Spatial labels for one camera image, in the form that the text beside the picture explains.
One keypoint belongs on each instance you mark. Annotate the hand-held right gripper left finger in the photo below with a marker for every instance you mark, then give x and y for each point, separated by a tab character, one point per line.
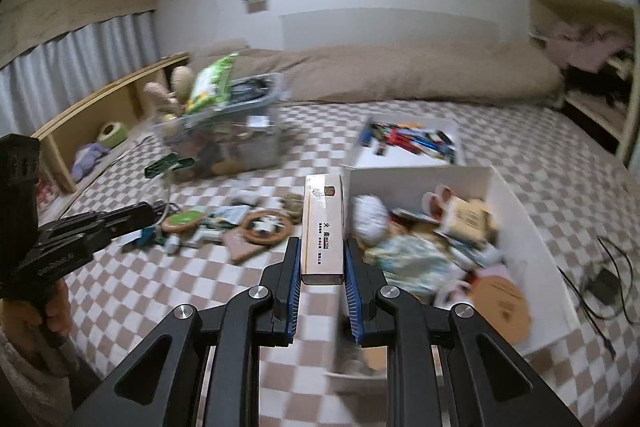
292	287

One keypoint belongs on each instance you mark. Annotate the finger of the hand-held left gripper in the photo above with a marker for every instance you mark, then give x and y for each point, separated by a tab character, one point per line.
100	238
125	213

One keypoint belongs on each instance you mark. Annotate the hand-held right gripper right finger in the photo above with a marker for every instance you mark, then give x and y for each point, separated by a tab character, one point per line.
352	292

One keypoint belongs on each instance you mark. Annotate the long beige match box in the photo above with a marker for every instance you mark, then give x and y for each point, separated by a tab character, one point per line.
322	232

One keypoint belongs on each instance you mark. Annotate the green circuit board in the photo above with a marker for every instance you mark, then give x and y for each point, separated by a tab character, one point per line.
170	165

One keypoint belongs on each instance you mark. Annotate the large white cardboard box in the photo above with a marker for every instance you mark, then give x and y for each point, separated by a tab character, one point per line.
415	179

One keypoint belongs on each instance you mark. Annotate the person's left forearm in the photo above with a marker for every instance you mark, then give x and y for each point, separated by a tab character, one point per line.
30	382

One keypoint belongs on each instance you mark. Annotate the person's left hand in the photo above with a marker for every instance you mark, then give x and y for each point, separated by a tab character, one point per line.
56	312

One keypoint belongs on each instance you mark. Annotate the green round wooden coaster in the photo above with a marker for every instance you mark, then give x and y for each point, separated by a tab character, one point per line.
182	221

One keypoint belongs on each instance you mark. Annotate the brown wooden board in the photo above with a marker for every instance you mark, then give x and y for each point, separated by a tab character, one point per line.
240	249

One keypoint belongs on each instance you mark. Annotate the pale floral cloth pouch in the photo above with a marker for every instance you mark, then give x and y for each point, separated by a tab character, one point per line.
410	262

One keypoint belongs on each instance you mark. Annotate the purple plush toy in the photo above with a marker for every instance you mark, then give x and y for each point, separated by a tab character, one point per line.
87	159

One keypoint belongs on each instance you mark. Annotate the round wooden panda coaster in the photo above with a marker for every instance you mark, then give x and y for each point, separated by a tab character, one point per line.
265	227

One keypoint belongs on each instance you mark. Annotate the white fluffy ball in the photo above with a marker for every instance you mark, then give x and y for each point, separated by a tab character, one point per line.
370	217

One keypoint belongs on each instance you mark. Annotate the green round cushion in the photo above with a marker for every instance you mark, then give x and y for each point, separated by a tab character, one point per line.
111	134

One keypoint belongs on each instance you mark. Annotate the white charger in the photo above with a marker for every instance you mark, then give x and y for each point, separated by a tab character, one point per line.
205	237

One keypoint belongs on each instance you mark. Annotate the checkered bed blanket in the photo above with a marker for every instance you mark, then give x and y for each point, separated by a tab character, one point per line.
200	287

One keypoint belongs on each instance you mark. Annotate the grey fluffy lump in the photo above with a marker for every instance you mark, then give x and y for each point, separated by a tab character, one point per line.
245	198

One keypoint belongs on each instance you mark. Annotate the wooden bedside shelf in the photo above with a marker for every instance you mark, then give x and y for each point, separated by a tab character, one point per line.
100	94

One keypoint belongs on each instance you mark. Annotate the kraft paper box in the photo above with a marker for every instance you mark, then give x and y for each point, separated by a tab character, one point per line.
470	219

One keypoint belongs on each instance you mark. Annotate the clear plastic storage bin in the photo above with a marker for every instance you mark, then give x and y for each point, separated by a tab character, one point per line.
250	152

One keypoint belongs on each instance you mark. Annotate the shallow white tray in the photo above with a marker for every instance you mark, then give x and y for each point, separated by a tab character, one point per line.
400	159

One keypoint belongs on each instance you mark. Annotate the grey curtain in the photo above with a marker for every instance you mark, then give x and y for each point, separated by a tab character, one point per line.
75	57

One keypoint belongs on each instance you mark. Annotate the brown plush toy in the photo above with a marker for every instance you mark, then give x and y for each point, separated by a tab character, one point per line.
182	79

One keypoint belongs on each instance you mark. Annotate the round cork lid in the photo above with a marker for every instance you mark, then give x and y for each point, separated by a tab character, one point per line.
502	307

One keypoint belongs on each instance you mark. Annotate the green snack packet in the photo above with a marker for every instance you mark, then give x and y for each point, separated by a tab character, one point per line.
210	82

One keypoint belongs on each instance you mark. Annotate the pile of colourful lighters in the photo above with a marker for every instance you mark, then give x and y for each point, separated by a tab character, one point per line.
410	139

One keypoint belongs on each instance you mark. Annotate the beige curtain valance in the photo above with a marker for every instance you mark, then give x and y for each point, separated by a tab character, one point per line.
65	4

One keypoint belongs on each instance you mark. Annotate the brown fluffy duvet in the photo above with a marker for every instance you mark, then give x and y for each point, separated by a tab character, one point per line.
400	72

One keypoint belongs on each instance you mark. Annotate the black power adapter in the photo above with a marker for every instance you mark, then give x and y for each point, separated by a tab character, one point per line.
606	286

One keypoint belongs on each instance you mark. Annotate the pink clothes pile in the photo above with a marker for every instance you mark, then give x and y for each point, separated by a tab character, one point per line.
580	47

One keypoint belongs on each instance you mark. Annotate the cream closet frame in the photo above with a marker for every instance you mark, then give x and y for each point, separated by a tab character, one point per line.
575	2

